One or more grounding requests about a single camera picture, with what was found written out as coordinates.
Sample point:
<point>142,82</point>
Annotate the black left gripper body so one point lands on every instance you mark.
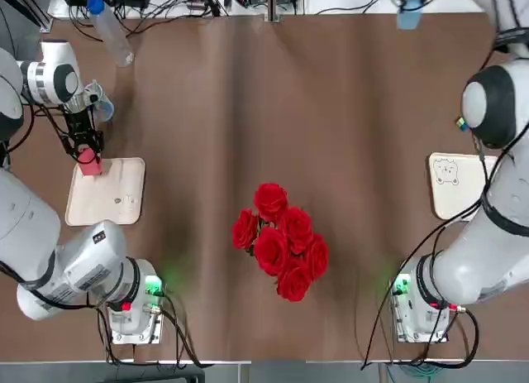
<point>80,122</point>

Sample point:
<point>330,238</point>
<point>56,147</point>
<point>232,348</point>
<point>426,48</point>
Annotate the blue foam block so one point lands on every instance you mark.
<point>409,17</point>

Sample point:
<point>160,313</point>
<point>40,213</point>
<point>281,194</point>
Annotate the red foam block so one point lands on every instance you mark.
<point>90,164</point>

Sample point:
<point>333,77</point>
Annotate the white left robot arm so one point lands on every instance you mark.
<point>41,234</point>

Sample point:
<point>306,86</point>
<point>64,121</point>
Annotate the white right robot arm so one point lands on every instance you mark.
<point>487,255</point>

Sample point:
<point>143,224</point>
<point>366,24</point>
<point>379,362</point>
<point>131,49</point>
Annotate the clear plastic cup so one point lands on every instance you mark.
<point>105,110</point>

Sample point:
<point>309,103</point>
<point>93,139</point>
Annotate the white tray with rabbit print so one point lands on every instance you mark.
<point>111,192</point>

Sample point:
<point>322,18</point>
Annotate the clear bottle with blue cap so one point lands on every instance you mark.
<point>111,31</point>

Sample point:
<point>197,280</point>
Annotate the small multicoloured puzzle cube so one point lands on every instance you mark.
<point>461,124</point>

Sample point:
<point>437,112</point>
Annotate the white tray with bear print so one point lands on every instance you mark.
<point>458,184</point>

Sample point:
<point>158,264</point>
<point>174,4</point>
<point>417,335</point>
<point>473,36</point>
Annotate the red rose bouquet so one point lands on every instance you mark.
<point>281,242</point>

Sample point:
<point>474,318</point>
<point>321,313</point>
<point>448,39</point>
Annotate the aluminium frame profile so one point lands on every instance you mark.
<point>46,19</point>

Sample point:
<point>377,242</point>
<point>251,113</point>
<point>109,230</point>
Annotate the aluminium post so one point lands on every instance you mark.
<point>273,4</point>

